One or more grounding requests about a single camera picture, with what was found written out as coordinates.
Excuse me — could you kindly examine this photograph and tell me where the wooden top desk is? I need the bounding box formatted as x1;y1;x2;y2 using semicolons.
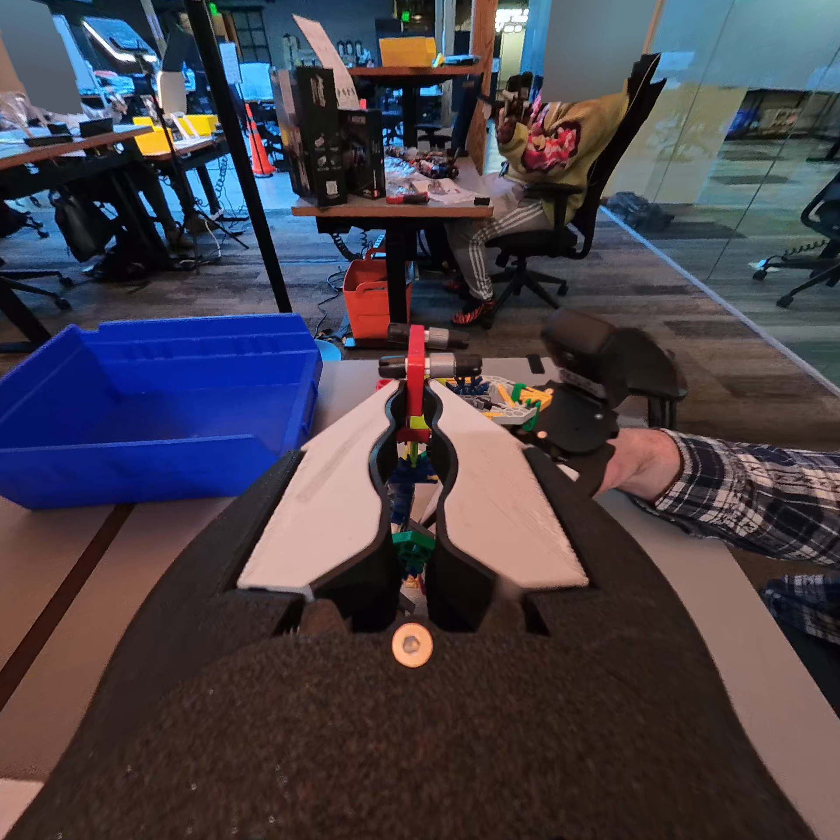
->
0;125;178;270
290;62;497;349

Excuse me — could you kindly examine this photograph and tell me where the black bag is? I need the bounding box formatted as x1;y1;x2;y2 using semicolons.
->
607;192;675;235

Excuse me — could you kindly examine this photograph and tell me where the orange plastic bin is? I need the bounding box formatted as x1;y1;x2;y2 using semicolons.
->
341;248;416;342

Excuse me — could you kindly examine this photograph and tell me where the black vertical pole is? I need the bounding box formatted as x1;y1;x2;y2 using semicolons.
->
182;0;294;315

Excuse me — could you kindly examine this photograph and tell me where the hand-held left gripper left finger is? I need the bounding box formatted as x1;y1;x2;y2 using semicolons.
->
235;379;404;634

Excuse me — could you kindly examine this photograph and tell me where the black office chair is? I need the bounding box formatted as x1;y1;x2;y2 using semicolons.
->
484;52;668;311
751;177;840;309

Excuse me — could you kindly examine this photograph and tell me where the wooden post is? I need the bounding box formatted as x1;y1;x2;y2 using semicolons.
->
467;0;497;177

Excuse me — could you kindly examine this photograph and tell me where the orange traffic cone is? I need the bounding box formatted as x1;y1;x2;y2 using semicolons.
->
245;104;278;179

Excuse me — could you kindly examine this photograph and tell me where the person's right hand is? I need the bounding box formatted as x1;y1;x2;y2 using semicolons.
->
599;427;685;504

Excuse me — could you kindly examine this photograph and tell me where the tall black box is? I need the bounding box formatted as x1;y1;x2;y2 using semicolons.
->
289;64;350;207

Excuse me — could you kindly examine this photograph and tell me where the heap of toy parts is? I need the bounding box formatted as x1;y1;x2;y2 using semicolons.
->
384;147;493;206

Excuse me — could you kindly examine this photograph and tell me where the colourful construction toy model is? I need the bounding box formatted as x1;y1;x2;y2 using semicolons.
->
376;322;557;614

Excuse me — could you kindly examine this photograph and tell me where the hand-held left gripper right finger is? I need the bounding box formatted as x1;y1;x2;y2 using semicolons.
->
425;379;591;634

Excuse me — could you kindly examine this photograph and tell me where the black backpack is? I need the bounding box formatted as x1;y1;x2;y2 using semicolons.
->
51;190;118;265

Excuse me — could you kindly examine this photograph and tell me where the blue plastic bin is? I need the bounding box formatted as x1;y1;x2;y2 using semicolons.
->
0;312;324;511

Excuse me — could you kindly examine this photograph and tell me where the yellow box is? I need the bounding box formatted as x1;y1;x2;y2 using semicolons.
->
378;36;438;68

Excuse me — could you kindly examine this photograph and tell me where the person's right forearm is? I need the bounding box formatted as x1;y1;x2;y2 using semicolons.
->
633;430;840;570

